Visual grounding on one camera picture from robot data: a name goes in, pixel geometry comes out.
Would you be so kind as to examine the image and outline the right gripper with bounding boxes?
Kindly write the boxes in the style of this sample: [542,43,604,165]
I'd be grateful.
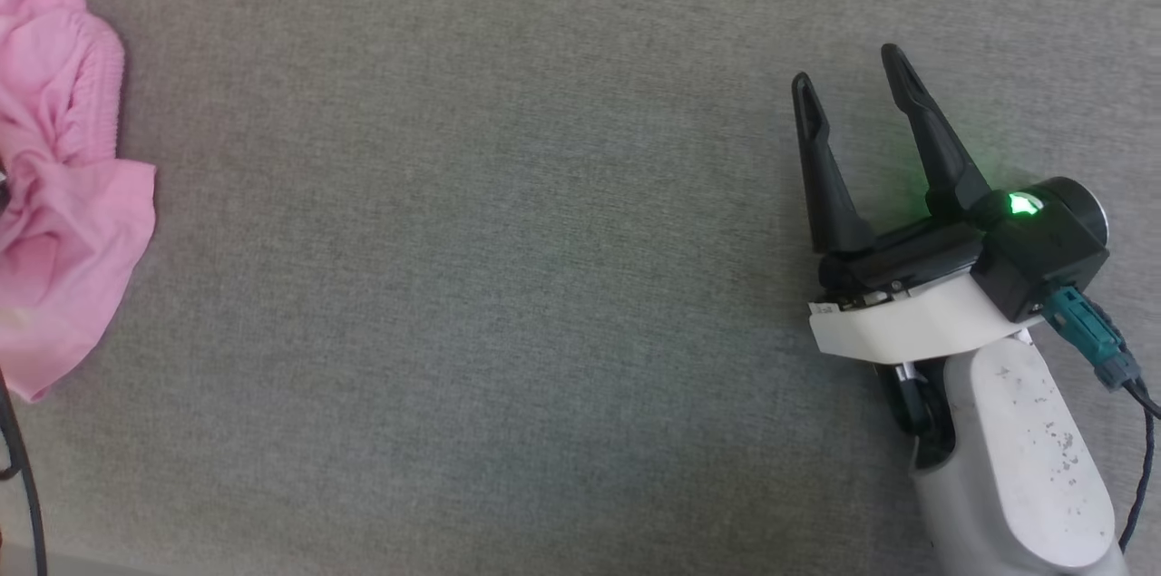
[792,44,1032,366]

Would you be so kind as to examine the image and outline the pink shorts with elastic waistband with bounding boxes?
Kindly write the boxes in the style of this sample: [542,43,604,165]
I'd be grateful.
[0,0,158,404]

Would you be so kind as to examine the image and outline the grey fabric sofa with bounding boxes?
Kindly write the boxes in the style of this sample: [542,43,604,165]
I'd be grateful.
[0,0,1161,576]

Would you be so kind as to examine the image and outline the black cable with teal connector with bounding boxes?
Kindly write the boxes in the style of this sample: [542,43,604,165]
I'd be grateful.
[1041,285,1161,552]

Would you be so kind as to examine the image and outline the thin black cable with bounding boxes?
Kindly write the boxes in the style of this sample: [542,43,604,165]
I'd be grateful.
[0,367,49,576]

